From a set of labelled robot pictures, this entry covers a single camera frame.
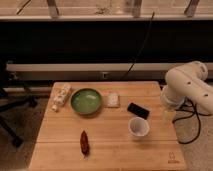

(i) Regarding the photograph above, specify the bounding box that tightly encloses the black office chair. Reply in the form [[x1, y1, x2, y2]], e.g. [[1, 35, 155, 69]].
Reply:
[[0, 61, 37, 148]]

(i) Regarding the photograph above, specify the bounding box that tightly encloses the white sponge block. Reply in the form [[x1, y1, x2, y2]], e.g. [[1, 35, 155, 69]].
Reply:
[[107, 92, 119, 108]]

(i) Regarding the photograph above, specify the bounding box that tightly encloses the green ceramic bowl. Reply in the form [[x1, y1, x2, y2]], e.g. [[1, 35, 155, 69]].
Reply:
[[70, 88, 102, 115]]

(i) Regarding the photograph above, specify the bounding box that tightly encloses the white ceramic cup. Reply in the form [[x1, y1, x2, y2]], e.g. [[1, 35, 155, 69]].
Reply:
[[128, 117, 150, 138]]

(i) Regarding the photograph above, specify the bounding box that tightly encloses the white tube with label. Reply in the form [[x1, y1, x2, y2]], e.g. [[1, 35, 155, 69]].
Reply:
[[52, 84, 71, 112]]

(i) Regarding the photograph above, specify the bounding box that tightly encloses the black hanging cable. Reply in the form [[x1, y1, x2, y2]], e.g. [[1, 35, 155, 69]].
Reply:
[[121, 11, 156, 81]]

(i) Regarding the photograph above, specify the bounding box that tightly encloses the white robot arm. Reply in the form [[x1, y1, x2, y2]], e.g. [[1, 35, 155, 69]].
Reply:
[[160, 61, 213, 123]]

